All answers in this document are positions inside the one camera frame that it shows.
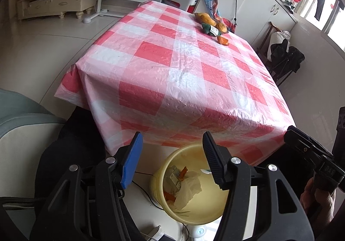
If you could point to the white power strip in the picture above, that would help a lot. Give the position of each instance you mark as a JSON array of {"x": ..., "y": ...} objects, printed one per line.
[{"x": 155, "y": 234}]

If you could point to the light blue sofa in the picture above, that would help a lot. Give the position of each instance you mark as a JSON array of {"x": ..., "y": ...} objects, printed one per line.
[{"x": 27, "y": 128}]

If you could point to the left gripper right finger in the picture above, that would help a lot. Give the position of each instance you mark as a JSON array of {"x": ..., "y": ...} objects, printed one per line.
[{"x": 259, "y": 200}]

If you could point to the yellow plastic trash bin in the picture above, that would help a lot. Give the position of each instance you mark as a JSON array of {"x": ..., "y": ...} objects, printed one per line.
[{"x": 206, "y": 206}]

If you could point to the wooden chair with white bag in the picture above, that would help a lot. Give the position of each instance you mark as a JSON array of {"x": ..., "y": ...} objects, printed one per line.
[{"x": 269, "y": 36}]

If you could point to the person's right hand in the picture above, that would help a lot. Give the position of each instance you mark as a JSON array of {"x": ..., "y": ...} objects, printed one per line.
[{"x": 318, "y": 204}]

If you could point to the orange peel piece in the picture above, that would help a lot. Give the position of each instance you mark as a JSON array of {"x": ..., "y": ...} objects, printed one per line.
[{"x": 223, "y": 41}]

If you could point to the white wall cabinet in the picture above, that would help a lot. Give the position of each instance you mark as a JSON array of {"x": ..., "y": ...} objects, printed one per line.
[{"x": 255, "y": 16}]

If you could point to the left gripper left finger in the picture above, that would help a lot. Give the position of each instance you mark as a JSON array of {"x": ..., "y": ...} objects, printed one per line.
[{"x": 79, "y": 195}]

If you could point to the red white checkered tablecloth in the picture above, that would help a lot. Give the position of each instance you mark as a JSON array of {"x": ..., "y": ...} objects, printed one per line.
[{"x": 156, "y": 72}]

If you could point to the green snack wrapper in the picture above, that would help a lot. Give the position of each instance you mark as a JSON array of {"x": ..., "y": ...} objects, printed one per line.
[{"x": 172, "y": 181}]

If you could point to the black folding chair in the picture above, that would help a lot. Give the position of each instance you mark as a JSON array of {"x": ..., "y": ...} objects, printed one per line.
[{"x": 283, "y": 63}]

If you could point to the cream tv stand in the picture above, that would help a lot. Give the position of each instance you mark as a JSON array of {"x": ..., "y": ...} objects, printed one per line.
[{"x": 39, "y": 8}]

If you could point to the left yellow mango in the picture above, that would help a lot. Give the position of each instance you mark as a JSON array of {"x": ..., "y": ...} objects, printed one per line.
[{"x": 204, "y": 18}]

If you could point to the colourful fabric kite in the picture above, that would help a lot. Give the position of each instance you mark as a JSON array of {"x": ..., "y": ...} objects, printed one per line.
[{"x": 212, "y": 6}]

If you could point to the green plush toy with label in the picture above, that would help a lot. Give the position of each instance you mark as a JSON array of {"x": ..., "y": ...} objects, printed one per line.
[{"x": 210, "y": 30}]

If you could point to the right round yellow mango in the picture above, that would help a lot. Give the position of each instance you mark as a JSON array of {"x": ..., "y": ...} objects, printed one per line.
[{"x": 221, "y": 27}]

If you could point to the white paper napkin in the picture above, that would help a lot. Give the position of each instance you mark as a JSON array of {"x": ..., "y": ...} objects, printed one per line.
[{"x": 190, "y": 186}]

